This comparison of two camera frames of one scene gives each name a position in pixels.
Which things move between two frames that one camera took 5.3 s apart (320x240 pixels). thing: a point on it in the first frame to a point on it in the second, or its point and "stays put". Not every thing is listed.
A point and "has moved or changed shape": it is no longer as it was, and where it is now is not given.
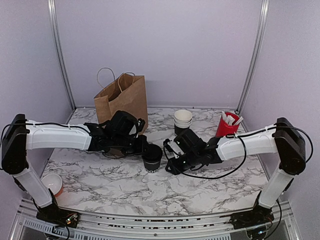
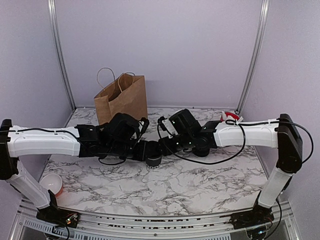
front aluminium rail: (282, 224) stays put
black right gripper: (176, 166) to (165, 152)
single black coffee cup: (152, 167) has moved or changed shape
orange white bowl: (54, 183) stays put
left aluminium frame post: (52, 9) stays put
